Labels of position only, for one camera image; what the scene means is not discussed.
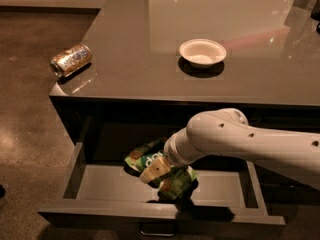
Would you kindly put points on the open grey top drawer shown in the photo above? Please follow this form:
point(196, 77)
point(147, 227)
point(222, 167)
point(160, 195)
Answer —
point(98, 193)

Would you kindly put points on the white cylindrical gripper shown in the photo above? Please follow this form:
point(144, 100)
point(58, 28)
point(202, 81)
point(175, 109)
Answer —
point(172, 154)

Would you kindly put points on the dark grey counter cabinet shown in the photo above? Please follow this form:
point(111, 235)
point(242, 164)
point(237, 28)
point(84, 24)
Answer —
point(271, 70)

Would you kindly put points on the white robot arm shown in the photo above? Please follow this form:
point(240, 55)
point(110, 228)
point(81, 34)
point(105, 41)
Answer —
point(226, 132)

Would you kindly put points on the green rice chip bag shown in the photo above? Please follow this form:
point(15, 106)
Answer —
point(179, 183)

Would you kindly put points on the white paper bowl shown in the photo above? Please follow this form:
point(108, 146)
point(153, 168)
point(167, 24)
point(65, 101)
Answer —
point(202, 53)

